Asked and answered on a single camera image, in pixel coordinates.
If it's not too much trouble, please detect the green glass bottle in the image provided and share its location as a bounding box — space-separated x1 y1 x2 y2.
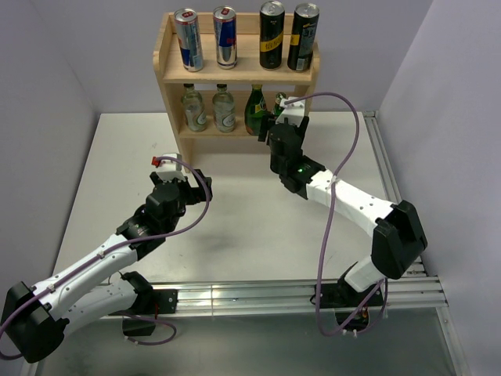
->
244 85 267 136
272 92 287 117

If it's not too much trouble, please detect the purple cable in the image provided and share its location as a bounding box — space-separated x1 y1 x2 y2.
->
287 92 389 338
0 156 214 360

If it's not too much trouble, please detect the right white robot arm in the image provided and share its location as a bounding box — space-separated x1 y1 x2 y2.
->
258 115 427 308

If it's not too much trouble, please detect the wooden two-tier shelf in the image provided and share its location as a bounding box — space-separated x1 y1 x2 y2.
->
153 13 320 162

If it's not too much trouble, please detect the aluminium side rail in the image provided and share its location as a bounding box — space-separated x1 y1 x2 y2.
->
362 111 448 309

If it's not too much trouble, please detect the aluminium front rail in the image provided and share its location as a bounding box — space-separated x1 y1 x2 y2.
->
37 273 449 320

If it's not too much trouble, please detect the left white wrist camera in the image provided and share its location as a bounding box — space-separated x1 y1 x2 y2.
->
150 153 186 185

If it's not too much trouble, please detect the silver blue white can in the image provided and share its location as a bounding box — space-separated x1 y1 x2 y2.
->
174 8 204 71

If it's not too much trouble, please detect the red blue silver can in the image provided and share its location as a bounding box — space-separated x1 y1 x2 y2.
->
213 5 237 69

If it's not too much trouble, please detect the clear glass bottle front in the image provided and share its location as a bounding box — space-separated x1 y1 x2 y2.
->
181 84 207 132

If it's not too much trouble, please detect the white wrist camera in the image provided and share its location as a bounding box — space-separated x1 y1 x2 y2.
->
150 153 186 185
276 97 306 128

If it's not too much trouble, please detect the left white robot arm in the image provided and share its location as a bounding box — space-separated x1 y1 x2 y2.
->
1 169 213 363

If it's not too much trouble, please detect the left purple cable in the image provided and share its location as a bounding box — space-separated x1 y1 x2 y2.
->
0 156 214 360

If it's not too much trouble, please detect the clear glass bottle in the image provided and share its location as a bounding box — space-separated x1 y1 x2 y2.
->
212 84 236 133
181 84 207 132

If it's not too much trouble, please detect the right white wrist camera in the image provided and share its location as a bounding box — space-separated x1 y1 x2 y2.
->
276 97 306 128

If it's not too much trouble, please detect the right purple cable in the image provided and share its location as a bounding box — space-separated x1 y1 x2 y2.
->
287 92 389 338

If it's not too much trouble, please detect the black can yellow band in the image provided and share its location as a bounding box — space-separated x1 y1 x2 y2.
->
259 1 285 70

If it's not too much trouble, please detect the green glass bottle front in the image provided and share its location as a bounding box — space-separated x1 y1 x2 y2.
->
244 85 267 136

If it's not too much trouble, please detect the black can yellow label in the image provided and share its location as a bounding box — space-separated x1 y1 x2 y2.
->
287 3 320 72

